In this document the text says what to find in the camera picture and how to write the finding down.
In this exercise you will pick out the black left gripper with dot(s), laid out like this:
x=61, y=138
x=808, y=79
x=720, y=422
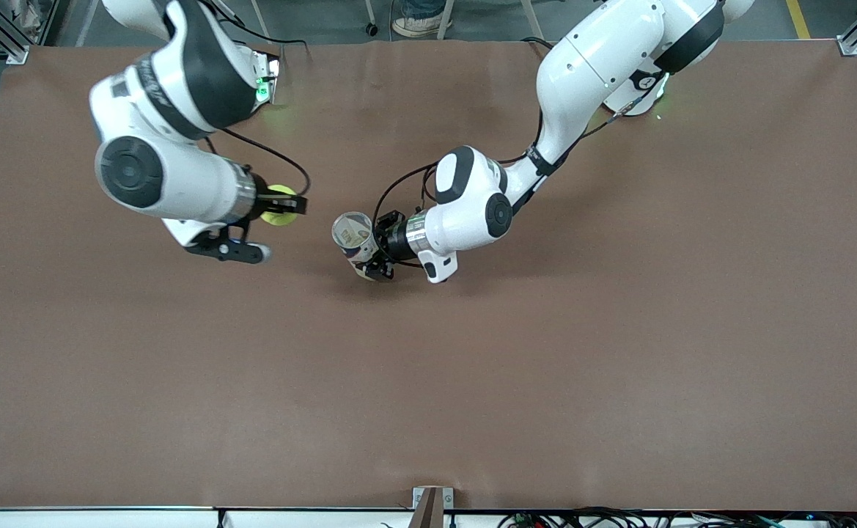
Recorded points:
x=393, y=243

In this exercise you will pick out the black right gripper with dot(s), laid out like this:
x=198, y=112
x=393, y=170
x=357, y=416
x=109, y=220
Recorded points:
x=262, y=203

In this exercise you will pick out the yellow tennis ball black logo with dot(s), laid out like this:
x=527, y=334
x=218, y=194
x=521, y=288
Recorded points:
x=280, y=219

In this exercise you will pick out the clear tennis ball can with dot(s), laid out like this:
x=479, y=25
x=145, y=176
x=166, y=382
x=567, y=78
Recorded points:
x=352, y=231

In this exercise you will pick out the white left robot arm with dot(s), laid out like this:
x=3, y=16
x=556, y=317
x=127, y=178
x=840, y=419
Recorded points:
x=472, y=213

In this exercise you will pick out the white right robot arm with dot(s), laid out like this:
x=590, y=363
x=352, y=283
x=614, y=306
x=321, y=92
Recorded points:
x=179, y=183

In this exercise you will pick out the brown paper table cover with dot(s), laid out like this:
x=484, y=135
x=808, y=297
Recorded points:
x=428, y=367

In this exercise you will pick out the beige sneaker shoe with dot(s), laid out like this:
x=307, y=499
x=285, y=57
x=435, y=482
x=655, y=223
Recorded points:
x=421, y=26

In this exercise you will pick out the grey metal camera bracket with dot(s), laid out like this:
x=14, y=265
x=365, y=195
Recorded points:
x=432, y=502

